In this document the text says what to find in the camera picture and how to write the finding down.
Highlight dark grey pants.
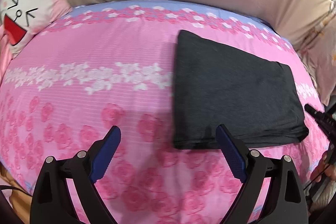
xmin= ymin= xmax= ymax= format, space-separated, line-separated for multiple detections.
xmin=173 ymin=30 xmax=309 ymax=149

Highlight person's right hand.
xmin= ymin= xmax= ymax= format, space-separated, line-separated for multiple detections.
xmin=310 ymin=151 xmax=336 ymax=182

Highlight floral cream blanket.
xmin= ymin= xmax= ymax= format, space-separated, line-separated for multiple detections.
xmin=298 ymin=0 xmax=335 ymax=106

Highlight pink rose bed quilt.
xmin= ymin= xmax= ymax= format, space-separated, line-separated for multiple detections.
xmin=1 ymin=1 xmax=323 ymax=223

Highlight white cartoon rabbit pillow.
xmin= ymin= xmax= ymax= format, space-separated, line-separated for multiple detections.
xmin=1 ymin=0 xmax=72 ymax=57

